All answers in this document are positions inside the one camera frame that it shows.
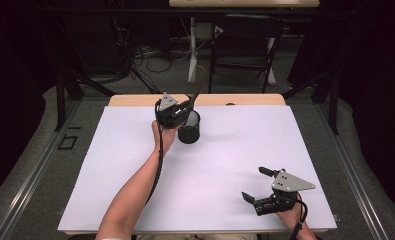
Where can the metal floor rail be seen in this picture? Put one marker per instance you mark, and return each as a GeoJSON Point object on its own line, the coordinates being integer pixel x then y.
{"type": "Point", "coordinates": [348, 173]}
{"type": "Point", "coordinates": [35, 173]}

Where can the black mesh cup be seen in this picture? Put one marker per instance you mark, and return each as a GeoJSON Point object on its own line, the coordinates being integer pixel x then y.
{"type": "Point", "coordinates": [189, 133]}

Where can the wooden table with white legs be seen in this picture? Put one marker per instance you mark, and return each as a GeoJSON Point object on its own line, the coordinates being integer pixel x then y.
{"type": "Point", "coordinates": [245, 3]}

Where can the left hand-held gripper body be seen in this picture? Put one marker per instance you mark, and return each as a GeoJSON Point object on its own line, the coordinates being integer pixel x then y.
{"type": "Point", "coordinates": [167, 111]}

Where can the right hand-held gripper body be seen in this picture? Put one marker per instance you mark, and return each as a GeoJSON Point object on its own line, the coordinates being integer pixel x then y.
{"type": "Point", "coordinates": [286, 183]}

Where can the person's right hand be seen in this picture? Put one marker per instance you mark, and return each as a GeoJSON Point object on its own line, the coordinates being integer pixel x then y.
{"type": "Point", "coordinates": [292, 218]}

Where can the white table cover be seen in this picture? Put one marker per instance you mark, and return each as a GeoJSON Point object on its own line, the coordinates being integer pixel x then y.
{"type": "Point", "coordinates": [218, 173]}

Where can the black folding chair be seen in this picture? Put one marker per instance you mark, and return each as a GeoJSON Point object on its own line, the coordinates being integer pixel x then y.
{"type": "Point", "coordinates": [245, 65]}

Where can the person's left hand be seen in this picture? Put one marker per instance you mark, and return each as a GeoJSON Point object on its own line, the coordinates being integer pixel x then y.
{"type": "Point", "coordinates": [165, 138]}

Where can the black metal stand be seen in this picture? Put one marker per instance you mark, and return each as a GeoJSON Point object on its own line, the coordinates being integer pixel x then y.
{"type": "Point", "coordinates": [61, 100]}
{"type": "Point", "coordinates": [333, 103]}

